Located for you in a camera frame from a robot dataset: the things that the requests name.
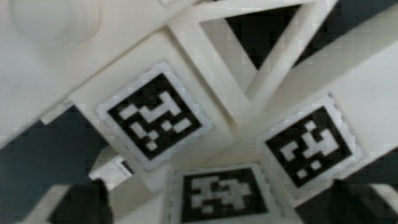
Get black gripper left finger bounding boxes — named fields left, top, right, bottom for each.
left=20, top=179, right=114, bottom=224

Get small white tagged cube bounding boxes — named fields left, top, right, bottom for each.
left=165, top=163, right=281, bottom=224

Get white chair back pieces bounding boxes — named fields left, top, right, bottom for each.
left=0, top=0, right=398, bottom=224

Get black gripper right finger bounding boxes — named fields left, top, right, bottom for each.
left=297, top=180, right=398, bottom=224

